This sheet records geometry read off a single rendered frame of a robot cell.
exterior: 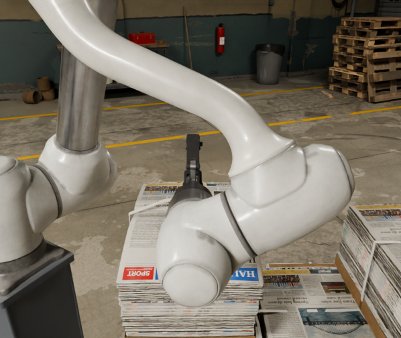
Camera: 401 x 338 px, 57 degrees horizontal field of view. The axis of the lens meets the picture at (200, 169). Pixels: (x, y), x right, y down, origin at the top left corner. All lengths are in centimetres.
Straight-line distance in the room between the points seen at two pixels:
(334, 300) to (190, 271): 77
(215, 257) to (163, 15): 708
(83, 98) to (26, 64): 635
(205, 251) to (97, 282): 205
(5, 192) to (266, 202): 61
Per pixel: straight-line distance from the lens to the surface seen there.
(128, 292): 76
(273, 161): 47
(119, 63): 53
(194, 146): 71
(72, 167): 94
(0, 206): 91
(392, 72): 724
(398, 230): 110
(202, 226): 48
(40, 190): 94
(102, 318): 226
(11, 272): 100
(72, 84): 85
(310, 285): 120
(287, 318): 109
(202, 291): 47
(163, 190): 99
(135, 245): 80
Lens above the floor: 161
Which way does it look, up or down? 25 degrees down
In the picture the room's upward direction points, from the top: straight up
